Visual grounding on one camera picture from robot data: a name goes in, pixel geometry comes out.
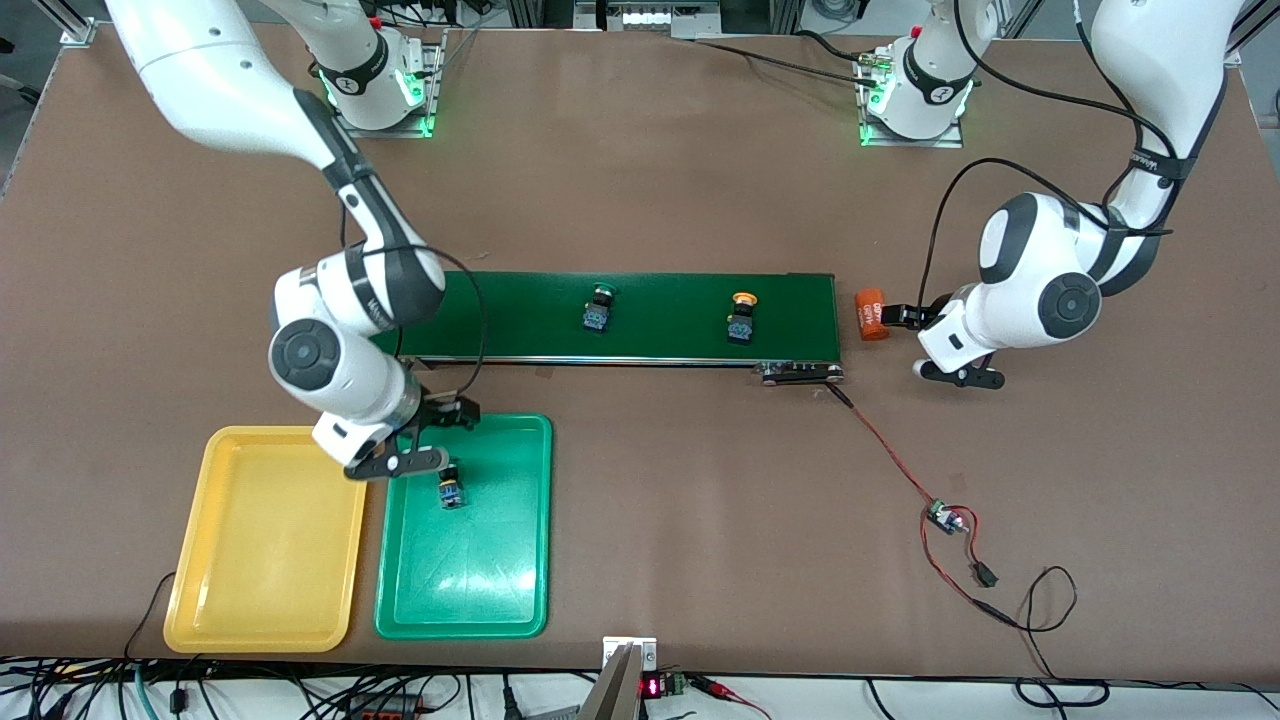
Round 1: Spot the orange cylinder white 4680 print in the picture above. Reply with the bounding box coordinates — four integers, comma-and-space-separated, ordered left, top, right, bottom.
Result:
854, 288, 893, 342

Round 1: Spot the green plastic tray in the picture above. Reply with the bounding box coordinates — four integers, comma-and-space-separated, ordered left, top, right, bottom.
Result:
374, 413, 554, 641

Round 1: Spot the small motor controller board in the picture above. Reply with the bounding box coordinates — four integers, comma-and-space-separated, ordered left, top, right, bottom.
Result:
924, 498, 973, 536

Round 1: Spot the yellow plastic tray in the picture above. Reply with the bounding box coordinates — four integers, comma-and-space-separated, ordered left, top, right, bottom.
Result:
163, 425, 373, 655

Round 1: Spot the green belt conveyor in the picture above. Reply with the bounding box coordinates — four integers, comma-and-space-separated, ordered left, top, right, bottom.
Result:
395, 268, 844, 386

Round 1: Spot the orange power strip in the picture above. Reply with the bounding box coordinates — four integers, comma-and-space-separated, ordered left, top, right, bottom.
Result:
345, 693, 426, 720

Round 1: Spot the red clip lead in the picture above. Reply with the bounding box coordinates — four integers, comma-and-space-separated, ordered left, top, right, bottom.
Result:
690, 676, 773, 720

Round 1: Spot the silver electronics box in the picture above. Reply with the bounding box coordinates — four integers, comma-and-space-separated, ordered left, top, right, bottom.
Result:
600, 0, 721, 39

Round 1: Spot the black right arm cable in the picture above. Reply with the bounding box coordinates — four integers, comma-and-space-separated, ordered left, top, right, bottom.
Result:
340, 180, 488, 401

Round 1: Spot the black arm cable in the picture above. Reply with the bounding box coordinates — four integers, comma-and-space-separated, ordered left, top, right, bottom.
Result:
918, 0, 1176, 311
340, 180, 488, 401

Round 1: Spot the red and black conveyor wire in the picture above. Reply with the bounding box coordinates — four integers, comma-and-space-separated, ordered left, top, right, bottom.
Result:
826, 383, 1023, 629

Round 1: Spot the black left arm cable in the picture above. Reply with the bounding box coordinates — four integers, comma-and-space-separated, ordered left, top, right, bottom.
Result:
918, 0, 1176, 311

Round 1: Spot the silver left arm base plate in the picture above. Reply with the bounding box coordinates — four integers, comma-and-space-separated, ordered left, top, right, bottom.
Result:
858, 50, 966, 149

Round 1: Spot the silver camera mount bracket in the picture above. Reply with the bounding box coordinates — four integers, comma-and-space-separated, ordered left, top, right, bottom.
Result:
578, 636, 659, 720

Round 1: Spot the long black table cable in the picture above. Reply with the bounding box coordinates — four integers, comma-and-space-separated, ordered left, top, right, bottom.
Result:
690, 38, 871, 83

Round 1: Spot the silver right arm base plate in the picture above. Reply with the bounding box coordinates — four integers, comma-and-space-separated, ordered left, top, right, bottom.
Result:
330, 30, 446, 139

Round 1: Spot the looped thin black cable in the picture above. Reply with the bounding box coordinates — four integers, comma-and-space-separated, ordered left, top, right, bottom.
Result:
1015, 565, 1111, 709

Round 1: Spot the aluminium profile corner bracket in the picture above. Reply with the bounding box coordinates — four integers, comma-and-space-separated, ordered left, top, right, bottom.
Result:
35, 0, 98, 48

